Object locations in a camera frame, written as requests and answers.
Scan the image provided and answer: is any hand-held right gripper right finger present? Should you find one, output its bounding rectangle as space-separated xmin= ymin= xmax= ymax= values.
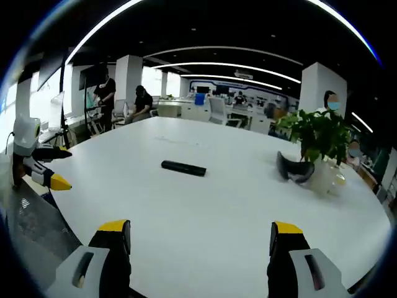
xmin=267 ymin=220 xmax=351 ymax=298

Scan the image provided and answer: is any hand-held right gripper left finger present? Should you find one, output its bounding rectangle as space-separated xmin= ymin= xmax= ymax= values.
xmin=46 ymin=219 xmax=131 ymax=298

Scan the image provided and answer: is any black remote control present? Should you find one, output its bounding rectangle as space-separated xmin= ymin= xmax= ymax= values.
xmin=161 ymin=160 xmax=207 ymax=178

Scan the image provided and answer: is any black tripod stand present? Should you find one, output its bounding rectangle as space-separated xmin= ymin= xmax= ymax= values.
xmin=59 ymin=46 xmax=72 ymax=150

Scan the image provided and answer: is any grey mesh chair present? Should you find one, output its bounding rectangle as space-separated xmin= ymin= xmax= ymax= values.
xmin=6 ymin=179 xmax=82 ymax=282

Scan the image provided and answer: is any grey office chair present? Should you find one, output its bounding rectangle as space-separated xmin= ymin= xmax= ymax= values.
xmin=112 ymin=99 xmax=128 ymax=125

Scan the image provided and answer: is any white plant pot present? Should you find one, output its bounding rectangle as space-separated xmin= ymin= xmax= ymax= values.
xmin=309 ymin=160 xmax=347 ymax=197

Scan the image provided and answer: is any dark grey headset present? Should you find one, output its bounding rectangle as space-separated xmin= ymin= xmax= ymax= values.
xmin=276 ymin=151 xmax=316 ymax=185

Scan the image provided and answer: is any white office counter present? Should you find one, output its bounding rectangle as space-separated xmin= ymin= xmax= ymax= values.
xmin=156 ymin=99 xmax=209 ymax=120

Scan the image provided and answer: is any green leafy plant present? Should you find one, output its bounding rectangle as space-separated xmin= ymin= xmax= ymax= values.
xmin=275 ymin=108 xmax=354 ymax=166

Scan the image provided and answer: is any ceiling light strip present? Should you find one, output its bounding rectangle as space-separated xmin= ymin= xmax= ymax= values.
xmin=351 ymin=111 xmax=374 ymax=133
xmin=179 ymin=73 xmax=283 ymax=91
xmin=151 ymin=61 xmax=302 ymax=84

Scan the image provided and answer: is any white office chair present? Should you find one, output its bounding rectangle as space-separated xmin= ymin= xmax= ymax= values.
xmin=207 ymin=97 xmax=230 ymax=125

